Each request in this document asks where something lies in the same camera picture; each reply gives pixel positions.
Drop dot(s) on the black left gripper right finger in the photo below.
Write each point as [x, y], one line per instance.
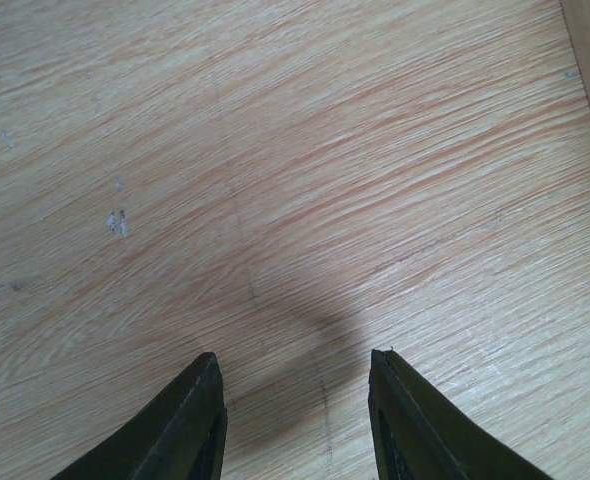
[418, 433]

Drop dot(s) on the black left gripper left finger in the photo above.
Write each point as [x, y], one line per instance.
[180, 434]

